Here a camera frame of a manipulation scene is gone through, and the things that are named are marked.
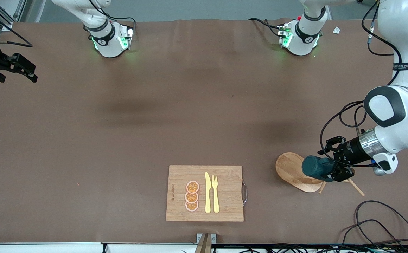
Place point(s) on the wooden cutting board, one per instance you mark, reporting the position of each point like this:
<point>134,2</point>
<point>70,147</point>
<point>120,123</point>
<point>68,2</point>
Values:
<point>225,193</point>

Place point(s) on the wooden mug tree stand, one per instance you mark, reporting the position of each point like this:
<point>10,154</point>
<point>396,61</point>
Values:
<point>290,168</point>

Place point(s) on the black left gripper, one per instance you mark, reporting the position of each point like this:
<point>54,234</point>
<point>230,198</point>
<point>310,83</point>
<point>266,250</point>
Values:
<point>350,150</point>

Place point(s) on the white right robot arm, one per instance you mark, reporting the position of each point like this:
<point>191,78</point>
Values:
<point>109,44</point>

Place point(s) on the metal table edge bracket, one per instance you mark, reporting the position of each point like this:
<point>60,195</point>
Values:
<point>205,242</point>

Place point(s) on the aluminium frame profile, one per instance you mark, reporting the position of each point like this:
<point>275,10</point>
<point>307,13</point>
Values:
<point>5,24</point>

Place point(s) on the yellow plastic knife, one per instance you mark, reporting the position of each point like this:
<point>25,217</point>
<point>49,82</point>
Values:
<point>208,196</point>

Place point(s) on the brown table cover mat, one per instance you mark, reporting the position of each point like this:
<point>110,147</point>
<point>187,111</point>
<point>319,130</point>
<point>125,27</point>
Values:
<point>119,140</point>

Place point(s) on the yellow plastic fork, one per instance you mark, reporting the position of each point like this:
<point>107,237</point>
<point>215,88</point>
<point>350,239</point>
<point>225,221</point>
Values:
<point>215,200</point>

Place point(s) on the dark teal cup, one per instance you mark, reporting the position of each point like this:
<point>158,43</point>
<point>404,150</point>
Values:
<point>314,167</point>

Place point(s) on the white paper scrap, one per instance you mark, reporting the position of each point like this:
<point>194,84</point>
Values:
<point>336,30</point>

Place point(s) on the orange slice toy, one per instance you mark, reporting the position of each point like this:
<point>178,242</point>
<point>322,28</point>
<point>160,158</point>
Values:
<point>192,187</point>
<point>191,198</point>
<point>191,207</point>

